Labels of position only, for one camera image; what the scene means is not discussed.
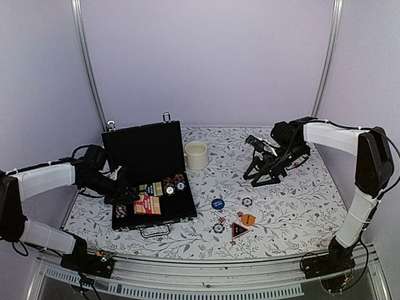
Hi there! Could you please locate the blue small blind button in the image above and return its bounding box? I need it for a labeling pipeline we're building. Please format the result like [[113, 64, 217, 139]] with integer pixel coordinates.
[[211, 198, 225, 210]]

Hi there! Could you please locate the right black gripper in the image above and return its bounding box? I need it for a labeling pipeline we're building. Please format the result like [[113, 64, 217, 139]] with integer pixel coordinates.
[[244, 143, 308, 187]]

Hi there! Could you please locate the triangular all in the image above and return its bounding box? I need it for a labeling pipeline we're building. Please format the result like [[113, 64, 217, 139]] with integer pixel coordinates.
[[231, 222, 249, 239]]

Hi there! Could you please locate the blue playing card deck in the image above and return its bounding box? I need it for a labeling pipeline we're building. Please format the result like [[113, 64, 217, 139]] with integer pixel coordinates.
[[139, 182, 164, 197]]

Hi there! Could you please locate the red playing card deck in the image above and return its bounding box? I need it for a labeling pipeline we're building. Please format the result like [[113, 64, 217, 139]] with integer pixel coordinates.
[[134, 195, 161, 215]]

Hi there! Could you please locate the left aluminium frame post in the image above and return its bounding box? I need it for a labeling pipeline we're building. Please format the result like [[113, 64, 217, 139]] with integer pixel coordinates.
[[71, 0, 106, 131]]

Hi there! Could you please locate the black poker set case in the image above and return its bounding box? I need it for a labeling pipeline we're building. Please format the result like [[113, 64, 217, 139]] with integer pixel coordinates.
[[102, 112, 198, 231]]

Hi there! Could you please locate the front aluminium rail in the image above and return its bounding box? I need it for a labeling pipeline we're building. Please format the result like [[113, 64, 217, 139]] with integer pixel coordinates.
[[27, 244, 392, 299]]

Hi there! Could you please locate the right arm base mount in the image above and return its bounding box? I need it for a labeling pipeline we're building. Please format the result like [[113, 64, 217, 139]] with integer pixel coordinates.
[[299, 237, 358, 294]]

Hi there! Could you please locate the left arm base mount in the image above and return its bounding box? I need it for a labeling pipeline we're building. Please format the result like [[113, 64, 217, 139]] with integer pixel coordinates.
[[60, 234, 115, 279]]

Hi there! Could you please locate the black chip stack white top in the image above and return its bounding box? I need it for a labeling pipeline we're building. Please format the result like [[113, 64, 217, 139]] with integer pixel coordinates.
[[163, 177, 175, 196]]

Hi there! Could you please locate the blue chip stack white top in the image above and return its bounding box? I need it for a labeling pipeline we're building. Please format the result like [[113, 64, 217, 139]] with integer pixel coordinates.
[[174, 174, 186, 191]]

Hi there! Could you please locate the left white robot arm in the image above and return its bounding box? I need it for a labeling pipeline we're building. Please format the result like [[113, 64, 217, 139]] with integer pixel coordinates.
[[1, 144, 139, 271]]

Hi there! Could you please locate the aluminium frame post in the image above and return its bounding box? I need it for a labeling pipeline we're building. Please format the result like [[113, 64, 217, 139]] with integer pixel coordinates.
[[71, 0, 106, 131], [311, 0, 344, 117]]

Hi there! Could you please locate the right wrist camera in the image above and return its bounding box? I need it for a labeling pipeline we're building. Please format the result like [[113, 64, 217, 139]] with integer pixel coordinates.
[[245, 135, 278, 156]]

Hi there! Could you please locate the black poker chip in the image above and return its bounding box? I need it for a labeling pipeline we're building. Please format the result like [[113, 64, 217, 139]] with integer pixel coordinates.
[[212, 224, 224, 234]]

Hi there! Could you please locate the floral table mat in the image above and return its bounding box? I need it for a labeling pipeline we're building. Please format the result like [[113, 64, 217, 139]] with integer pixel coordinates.
[[64, 127, 347, 260]]

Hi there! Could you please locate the orange big blind button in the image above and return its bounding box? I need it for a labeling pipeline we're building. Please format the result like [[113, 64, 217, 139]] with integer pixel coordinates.
[[241, 214, 256, 226]]

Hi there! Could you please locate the blue ten poker chip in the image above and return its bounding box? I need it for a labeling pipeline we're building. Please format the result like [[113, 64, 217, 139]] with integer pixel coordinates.
[[242, 197, 253, 207]]

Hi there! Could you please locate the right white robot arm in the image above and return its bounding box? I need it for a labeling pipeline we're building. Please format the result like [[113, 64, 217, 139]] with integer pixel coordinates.
[[243, 117, 395, 273]]

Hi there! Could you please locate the orange chip stack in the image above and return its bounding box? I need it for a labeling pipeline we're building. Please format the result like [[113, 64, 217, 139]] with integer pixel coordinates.
[[116, 204, 128, 218]]

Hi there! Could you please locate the right aluminium frame post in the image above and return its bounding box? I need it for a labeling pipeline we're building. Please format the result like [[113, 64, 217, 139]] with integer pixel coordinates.
[[311, 0, 344, 117]]

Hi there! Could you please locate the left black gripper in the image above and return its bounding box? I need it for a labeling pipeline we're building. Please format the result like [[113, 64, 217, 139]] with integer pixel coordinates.
[[81, 171, 140, 205]]

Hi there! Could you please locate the cream ribbed cup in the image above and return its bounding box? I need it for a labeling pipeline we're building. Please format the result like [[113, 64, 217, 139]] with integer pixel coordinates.
[[184, 141, 208, 171]]

